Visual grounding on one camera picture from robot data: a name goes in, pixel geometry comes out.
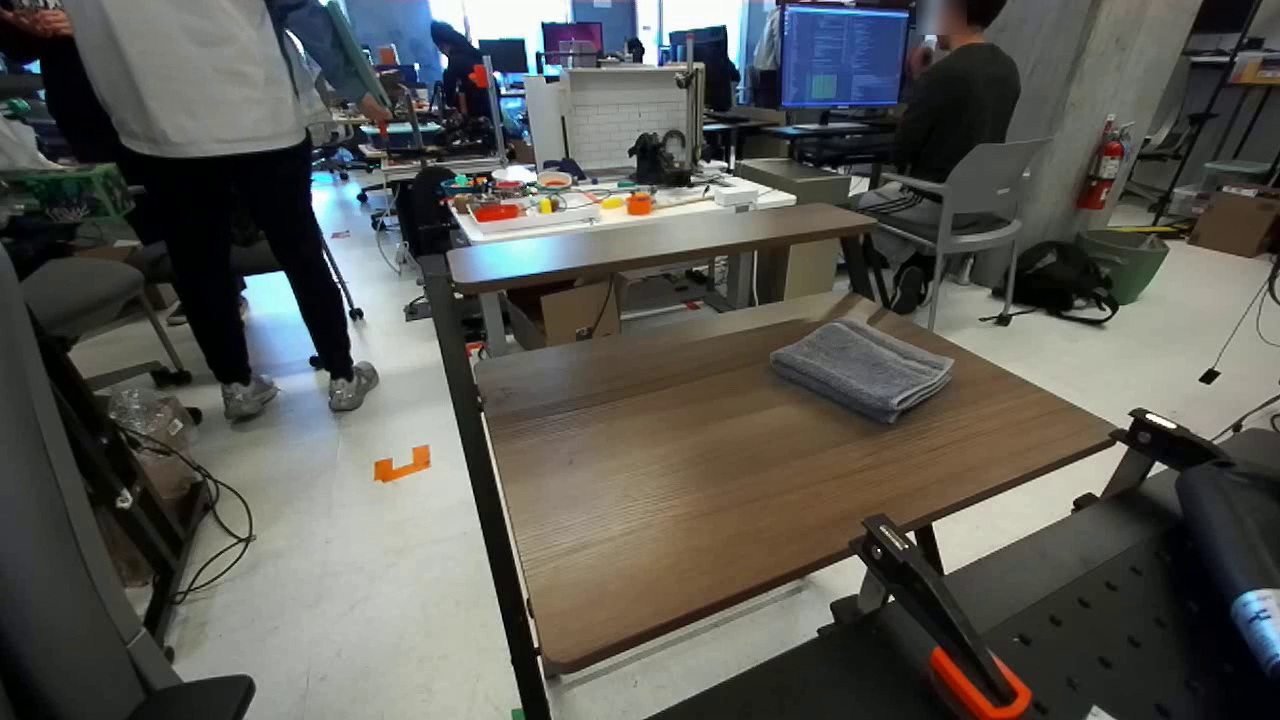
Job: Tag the grey office chair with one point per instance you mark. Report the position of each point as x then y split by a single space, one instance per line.
972 210

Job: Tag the standing person white shirt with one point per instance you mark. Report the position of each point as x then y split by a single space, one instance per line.
204 104

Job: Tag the grey chair at left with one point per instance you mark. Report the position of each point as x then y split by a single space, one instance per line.
70 641

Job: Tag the black clamp at right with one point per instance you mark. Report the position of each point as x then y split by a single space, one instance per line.
1155 454

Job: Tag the seated person dark shirt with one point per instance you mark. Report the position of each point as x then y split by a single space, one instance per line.
963 92

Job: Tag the grey towel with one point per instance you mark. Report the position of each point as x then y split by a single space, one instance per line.
861 371

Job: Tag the blue computer monitor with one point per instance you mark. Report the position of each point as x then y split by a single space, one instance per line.
843 57

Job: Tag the black headset object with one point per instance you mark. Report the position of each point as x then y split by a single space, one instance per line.
663 156

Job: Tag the black backpack on floor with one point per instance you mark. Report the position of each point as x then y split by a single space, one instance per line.
1067 280

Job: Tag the orange floor tape marker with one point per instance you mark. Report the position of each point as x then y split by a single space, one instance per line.
393 471

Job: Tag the white whiteboard panel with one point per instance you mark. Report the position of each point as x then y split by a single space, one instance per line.
599 114

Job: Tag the red fire extinguisher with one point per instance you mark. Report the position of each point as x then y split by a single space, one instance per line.
1106 170

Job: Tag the black orange clamp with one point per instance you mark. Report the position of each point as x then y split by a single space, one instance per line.
970 677

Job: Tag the cardboard box under table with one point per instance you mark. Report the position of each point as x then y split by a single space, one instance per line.
561 314

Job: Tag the wooden table with black frame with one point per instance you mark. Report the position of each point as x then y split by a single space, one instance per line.
647 482

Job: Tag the cardboard box far right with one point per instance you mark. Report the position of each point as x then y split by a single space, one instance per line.
1238 225

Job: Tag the green basket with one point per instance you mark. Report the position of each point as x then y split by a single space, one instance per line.
1124 258

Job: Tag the black perforated platform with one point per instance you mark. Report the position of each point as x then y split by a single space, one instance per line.
1111 615

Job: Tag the white board with toys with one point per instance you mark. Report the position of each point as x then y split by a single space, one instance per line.
599 205

